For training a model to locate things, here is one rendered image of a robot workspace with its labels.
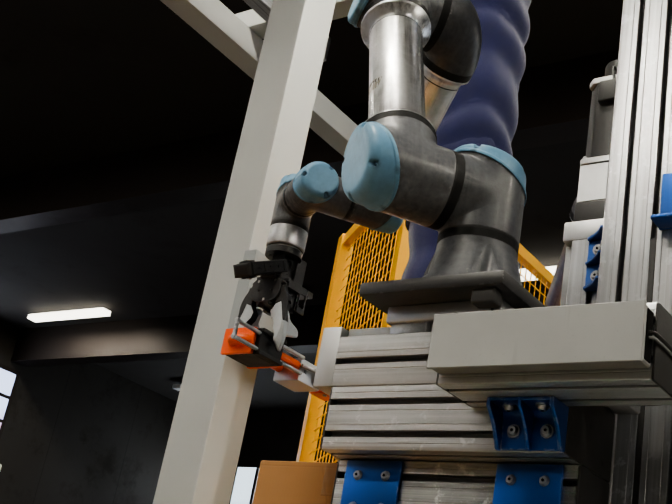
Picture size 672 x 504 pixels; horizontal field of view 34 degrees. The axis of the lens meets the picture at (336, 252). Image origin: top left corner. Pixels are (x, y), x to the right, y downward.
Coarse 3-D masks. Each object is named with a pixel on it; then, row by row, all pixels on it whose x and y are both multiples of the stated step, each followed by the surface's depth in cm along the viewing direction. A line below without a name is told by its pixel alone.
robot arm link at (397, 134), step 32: (384, 0) 176; (416, 0) 177; (448, 0) 182; (384, 32) 173; (416, 32) 175; (384, 64) 168; (416, 64) 169; (384, 96) 162; (416, 96) 163; (384, 128) 152; (416, 128) 155; (352, 160) 156; (384, 160) 150; (416, 160) 151; (448, 160) 153; (352, 192) 153; (384, 192) 151; (416, 192) 151; (448, 192) 152
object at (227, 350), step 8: (232, 328) 202; (240, 328) 201; (256, 328) 198; (224, 336) 202; (256, 336) 198; (224, 344) 201; (224, 352) 200; (232, 352) 199; (240, 352) 198; (248, 352) 197; (240, 360) 202; (248, 360) 202; (256, 360) 201; (264, 360) 200; (248, 368) 206; (256, 368) 205
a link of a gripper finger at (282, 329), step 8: (280, 304) 202; (272, 312) 202; (280, 312) 201; (288, 312) 205; (280, 320) 200; (288, 320) 204; (272, 328) 201; (280, 328) 200; (288, 328) 202; (280, 336) 199; (288, 336) 202; (296, 336) 204; (280, 344) 199
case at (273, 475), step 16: (272, 464) 228; (288, 464) 226; (304, 464) 224; (320, 464) 222; (336, 464) 219; (272, 480) 227; (288, 480) 224; (304, 480) 222; (320, 480) 220; (256, 496) 227; (272, 496) 225; (288, 496) 223; (304, 496) 220; (320, 496) 218
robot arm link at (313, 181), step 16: (304, 176) 200; (320, 176) 201; (336, 176) 202; (288, 192) 206; (304, 192) 201; (320, 192) 200; (336, 192) 203; (288, 208) 209; (304, 208) 206; (320, 208) 204; (336, 208) 204
